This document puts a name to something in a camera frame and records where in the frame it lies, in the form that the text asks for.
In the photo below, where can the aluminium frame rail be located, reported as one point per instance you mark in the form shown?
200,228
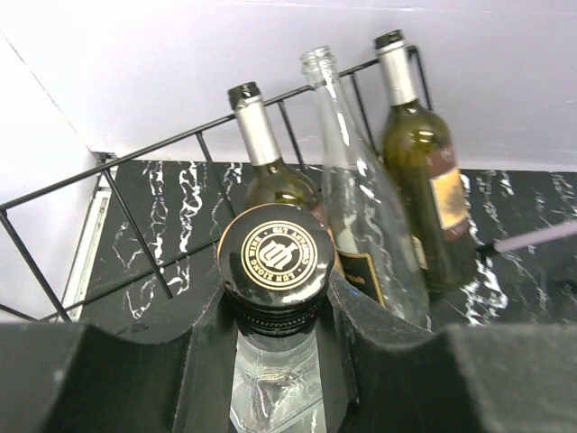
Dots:
88,242

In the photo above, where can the green wine bottle silver neck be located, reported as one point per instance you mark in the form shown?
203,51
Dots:
270,153

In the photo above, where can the lilac music stand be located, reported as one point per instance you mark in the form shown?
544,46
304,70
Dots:
535,237

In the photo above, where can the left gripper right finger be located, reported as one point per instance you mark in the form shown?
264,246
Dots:
382,374

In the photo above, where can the tall clear empty bottle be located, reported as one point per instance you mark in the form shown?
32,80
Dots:
362,205

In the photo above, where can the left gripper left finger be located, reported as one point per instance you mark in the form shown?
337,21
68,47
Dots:
170,371

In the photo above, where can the black wire wine rack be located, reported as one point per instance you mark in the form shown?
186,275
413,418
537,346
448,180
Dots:
161,228

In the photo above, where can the clear bottle black cap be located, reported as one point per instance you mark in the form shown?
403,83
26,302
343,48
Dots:
277,382

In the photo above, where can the dark green wine bottle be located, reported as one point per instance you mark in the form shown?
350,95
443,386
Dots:
418,152

